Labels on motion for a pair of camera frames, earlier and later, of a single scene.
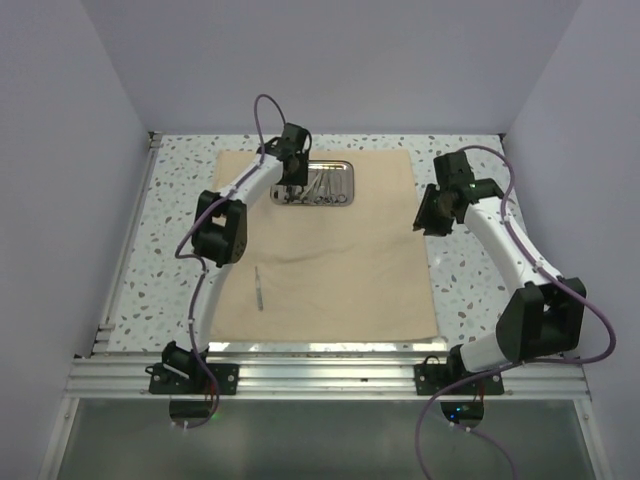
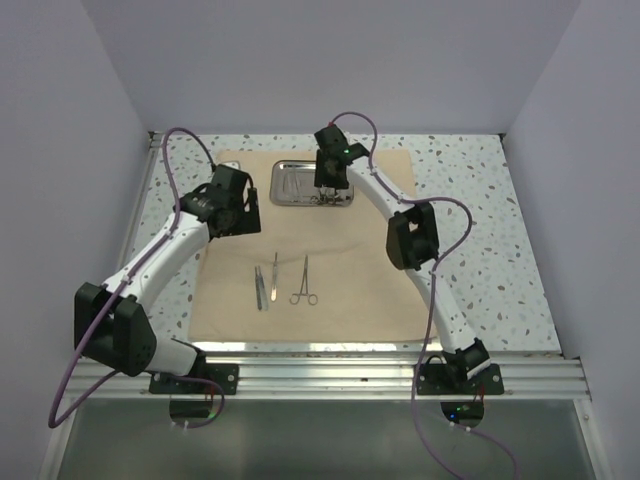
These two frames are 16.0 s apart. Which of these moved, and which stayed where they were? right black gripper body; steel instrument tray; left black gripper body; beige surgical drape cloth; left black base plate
Moved: right black gripper body; left black gripper body
Stayed: left black base plate; steel instrument tray; beige surgical drape cloth
